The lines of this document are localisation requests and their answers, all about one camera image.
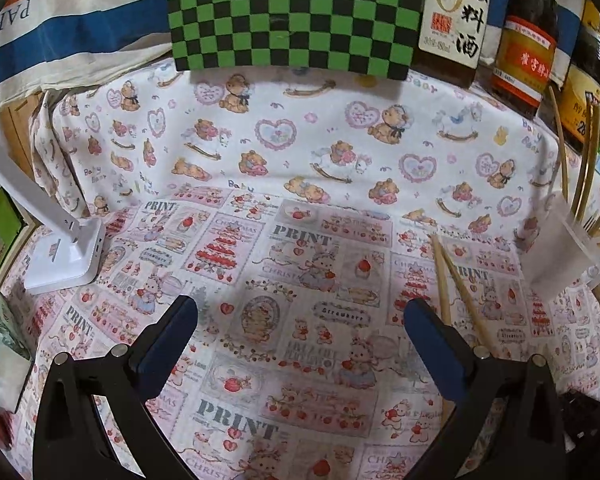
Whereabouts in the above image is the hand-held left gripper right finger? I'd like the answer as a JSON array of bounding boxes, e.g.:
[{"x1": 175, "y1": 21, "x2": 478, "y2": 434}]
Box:
[{"x1": 403, "y1": 297, "x2": 566, "y2": 480}]

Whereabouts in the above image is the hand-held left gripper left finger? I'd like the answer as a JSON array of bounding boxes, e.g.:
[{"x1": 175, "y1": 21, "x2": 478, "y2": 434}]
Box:
[{"x1": 32, "y1": 295, "x2": 199, "y2": 480}]

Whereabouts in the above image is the translucent plastic cup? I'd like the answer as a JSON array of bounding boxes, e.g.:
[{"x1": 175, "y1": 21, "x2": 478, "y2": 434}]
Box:
[{"x1": 527, "y1": 195, "x2": 600, "y2": 293}]

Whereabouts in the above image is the strawberry print cloth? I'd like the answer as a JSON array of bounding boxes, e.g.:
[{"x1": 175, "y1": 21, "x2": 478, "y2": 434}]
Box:
[{"x1": 0, "y1": 185, "x2": 600, "y2": 480}]

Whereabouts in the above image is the white desk lamp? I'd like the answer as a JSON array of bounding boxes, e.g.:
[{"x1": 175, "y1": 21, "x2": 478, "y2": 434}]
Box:
[{"x1": 0, "y1": 85, "x2": 107, "y2": 295}]

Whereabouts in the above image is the teal patterned tissue pack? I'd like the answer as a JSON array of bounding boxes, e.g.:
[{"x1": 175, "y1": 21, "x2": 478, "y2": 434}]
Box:
[{"x1": 0, "y1": 277, "x2": 36, "y2": 413}]

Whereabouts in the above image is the green printed box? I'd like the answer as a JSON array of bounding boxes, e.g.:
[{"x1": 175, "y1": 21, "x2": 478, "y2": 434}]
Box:
[{"x1": 0, "y1": 187, "x2": 28, "y2": 286}]

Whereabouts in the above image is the bear print cloth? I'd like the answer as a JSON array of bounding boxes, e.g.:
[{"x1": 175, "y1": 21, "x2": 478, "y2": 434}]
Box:
[{"x1": 30, "y1": 55, "x2": 600, "y2": 241}]

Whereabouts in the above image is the dark oyster sauce bottle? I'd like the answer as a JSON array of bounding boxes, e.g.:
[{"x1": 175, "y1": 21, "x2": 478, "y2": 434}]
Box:
[{"x1": 560, "y1": 0, "x2": 600, "y2": 156}]

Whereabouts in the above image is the red cap sesame oil bottle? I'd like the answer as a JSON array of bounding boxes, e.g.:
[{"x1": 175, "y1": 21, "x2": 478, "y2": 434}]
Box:
[{"x1": 490, "y1": 0, "x2": 561, "y2": 121}]

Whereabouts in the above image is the striped fabric backdrop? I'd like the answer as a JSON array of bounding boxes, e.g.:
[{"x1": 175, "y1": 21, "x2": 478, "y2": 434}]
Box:
[{"x1": 0, "y1": 0, "x2": 588, "y2": 111}]

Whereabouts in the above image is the cooking wine bottle white label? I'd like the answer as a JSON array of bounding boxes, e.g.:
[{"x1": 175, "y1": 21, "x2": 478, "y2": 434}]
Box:
[{"x1": 410, "y1": 0, "x2": 491, "y2": 88}]

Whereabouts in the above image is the green checkered box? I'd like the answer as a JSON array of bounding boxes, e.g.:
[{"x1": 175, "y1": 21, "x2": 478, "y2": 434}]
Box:
[{"x1": 165, "y1": 0, "x2": 427, "y2": 81}]

